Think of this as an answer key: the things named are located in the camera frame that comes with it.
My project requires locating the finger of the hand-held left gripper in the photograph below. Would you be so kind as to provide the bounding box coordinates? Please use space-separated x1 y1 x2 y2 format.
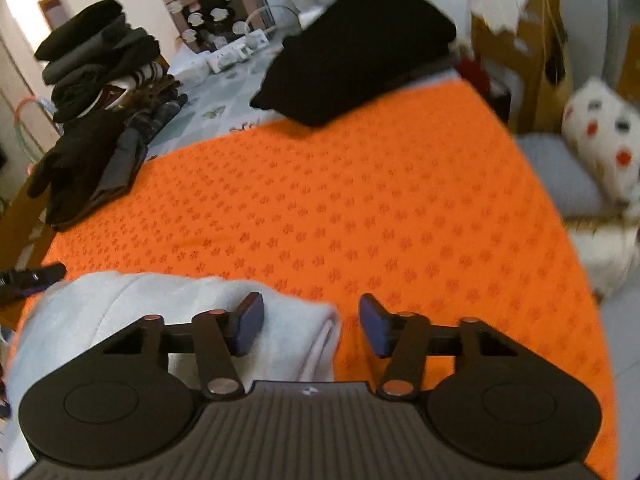
0 263 67 306

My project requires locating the torn white paper sheet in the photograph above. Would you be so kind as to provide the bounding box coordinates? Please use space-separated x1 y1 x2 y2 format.
470 0 532 36

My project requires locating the cream spotted pillow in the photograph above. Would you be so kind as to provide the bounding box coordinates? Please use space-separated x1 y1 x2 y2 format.
561 77 640 206

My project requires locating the brown cardboard box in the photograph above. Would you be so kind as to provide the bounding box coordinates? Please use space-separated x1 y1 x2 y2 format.
470 0 576 133

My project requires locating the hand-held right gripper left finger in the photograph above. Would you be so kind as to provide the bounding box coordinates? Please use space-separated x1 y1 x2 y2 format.
102 291 265 401

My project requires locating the orange patterned mat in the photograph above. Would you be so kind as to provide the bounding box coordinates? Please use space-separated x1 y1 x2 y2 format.
7 80 618 480

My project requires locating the colourful hula hoop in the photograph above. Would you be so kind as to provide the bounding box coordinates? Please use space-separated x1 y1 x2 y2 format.
14 97 58 166

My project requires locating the white power cable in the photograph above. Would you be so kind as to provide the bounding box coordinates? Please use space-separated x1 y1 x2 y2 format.
245 4 301 36

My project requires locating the white power strip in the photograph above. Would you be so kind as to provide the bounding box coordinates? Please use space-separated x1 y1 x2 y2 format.
206 29 271 73

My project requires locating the pale grey fleece garment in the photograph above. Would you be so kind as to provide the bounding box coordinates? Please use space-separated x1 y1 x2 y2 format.
5 270 342 466

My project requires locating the red fluffy item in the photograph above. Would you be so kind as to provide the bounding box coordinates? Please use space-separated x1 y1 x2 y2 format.
455 52 493 96

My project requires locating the black crumpled garment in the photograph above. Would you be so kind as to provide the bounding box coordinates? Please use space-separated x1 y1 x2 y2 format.
27 110 136 231

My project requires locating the dark grey folded garment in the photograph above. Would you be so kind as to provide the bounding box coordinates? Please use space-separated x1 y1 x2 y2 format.
92 95 188 206

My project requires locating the large black folded garment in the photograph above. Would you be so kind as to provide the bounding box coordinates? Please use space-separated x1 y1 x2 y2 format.
249 0 458 128

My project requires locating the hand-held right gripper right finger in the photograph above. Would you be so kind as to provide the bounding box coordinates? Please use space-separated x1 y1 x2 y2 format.
359 293 518 401

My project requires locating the stack of dark folded clothes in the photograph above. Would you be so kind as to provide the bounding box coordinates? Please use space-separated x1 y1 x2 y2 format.
34 0 183 123

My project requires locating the pale floral tablecloth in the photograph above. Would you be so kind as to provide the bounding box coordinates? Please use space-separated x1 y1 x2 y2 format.
147 35 301 161

